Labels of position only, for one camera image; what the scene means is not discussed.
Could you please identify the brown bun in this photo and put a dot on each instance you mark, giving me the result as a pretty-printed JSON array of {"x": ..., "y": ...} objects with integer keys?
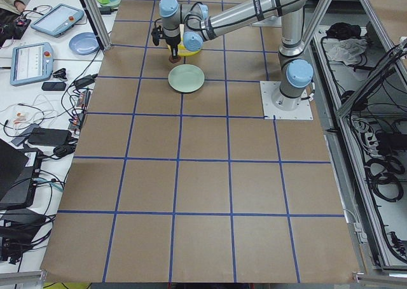
[{"x": 174, "y": 59}]

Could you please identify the teach pendant tablet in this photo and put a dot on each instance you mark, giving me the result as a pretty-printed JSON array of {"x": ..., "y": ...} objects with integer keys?
[
  {"x": 31, "y": 64},
  {"x": 58, "y": 20}
]

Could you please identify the lower teach pendant tablet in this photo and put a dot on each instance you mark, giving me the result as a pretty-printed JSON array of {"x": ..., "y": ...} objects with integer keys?
[{"x": 31, "y": 64}]

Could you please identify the black power adapter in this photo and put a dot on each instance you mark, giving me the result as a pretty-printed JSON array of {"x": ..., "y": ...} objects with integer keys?
[{"x": 49, "y": 137}]

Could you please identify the blue round plate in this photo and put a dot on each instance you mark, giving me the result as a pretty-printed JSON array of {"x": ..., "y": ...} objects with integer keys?
[{"x": 84, "y": 43}]

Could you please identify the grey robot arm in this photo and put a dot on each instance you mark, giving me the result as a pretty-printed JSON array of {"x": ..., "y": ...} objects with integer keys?
[{"x": 191, "y": 24}]

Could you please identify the aluminium frame post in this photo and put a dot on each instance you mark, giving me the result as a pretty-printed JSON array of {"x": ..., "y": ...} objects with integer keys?
[{"x": 97, "y": 24}]

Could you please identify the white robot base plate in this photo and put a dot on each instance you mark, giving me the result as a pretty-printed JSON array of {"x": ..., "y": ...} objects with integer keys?
[{"x": 278, "y": 107}]

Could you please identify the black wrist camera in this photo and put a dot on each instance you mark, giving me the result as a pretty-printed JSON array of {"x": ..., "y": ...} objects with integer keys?
[{"x": 157, "y": 34}]

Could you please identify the black laptop computer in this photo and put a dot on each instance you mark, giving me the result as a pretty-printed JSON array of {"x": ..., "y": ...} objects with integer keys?
[{"x": 19, "y": 170}]

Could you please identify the upper teach pendant tablet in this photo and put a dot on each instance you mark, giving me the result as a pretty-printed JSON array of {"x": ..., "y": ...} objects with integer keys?
[{"x": 58, "y": 20}]

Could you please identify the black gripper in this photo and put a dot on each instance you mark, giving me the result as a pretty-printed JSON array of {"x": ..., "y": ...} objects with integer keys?
[{"x": 172, "y": 43}]

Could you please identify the pale green round plate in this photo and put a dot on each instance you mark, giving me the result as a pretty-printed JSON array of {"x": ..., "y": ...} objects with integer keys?
[{"x": 186, "y": 78}]

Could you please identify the white crumpled cloth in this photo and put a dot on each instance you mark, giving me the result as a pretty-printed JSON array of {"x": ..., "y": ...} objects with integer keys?
[{"x": 348, "y": 51}]

